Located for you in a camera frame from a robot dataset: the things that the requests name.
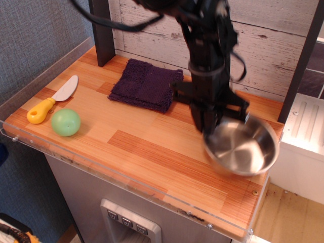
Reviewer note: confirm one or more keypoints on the orange object bottom left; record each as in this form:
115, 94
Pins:
32, 238

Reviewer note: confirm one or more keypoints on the dark vertical post left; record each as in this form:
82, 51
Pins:
103, 36

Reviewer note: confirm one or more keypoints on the dark vertical post right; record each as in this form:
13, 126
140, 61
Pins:
309, 44

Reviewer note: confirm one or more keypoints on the grey toy fridge cabinet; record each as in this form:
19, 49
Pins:
83, 193

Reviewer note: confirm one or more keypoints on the silver metal pot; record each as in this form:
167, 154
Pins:
237, 148

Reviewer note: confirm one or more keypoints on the yellow handled toy knife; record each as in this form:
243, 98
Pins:
37, 114

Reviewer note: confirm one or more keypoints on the purple folded cloth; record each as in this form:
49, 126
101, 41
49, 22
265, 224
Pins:
145, 85

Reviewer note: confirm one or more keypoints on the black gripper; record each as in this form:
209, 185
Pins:
210, 97

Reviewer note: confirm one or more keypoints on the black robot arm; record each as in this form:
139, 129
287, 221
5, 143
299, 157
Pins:
210, 38

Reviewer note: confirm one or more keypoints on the dark vertical post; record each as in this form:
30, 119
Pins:
103, 36
309, 44

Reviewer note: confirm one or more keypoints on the clear acrylic edge guard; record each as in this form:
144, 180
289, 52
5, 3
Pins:
159, 157

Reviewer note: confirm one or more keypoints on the green round toy vegetable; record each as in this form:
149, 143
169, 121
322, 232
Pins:
65, 122

